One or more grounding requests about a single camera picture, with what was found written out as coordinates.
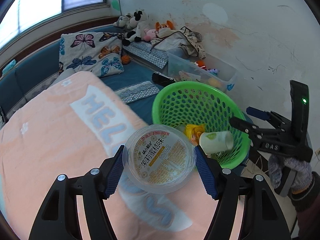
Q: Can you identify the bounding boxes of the white paper cup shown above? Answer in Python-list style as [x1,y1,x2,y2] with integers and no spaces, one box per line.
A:
[199,131,234,155]

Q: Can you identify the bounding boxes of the yellow snack wrapper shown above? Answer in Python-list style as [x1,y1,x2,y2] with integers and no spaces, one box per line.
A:
[183,124,205,146]

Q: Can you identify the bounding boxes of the dark red sleeve forearm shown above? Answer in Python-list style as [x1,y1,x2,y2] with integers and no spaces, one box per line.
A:
[290,171,320,240]

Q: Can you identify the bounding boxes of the grey gloved right hand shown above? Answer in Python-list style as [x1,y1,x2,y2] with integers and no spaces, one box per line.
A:
[268,154,312,197]

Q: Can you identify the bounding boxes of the green plastic basket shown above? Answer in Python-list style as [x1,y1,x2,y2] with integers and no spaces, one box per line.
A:
[152,81,251,169]

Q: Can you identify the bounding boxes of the clear plastic storage box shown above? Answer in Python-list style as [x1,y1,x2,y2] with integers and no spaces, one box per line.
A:
[168,48,238,93]

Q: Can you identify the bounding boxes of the crumpled beige cloth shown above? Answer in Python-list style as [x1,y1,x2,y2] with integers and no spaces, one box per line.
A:
[151,27,206,59]

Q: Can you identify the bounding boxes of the black remote control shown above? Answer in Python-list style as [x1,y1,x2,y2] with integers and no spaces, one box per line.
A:
[151,72,176,87]

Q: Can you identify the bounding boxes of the pink hello towel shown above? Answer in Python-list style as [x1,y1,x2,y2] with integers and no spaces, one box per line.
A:
[0,70,245,240]

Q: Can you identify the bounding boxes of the blue white patterned cloth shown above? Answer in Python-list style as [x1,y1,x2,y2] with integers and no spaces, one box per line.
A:
[115,81,160,104]

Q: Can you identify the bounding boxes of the orange fox plush toy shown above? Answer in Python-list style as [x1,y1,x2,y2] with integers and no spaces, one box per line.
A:
[155,20,175,38]

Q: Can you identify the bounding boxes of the pink plush toy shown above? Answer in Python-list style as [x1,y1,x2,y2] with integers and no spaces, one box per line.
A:
[143,29,158,42]

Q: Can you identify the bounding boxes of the small orange ball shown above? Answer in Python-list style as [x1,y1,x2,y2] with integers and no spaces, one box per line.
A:
[121,55,131,65]

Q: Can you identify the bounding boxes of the blue sofa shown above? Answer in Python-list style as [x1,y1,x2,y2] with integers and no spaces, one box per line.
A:
[0,24,176,128]

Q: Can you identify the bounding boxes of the cow plush toy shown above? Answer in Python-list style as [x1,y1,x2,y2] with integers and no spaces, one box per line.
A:
[122,9,149,46]

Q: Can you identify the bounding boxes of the grey plush toy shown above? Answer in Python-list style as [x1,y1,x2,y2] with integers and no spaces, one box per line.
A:
[113,13,132,28]

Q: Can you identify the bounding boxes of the butterfly print pillow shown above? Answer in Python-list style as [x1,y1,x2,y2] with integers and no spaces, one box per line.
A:
[59,31,124,77]

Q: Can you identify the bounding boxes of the window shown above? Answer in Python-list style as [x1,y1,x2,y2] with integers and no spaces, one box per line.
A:
[1,0,105,47]

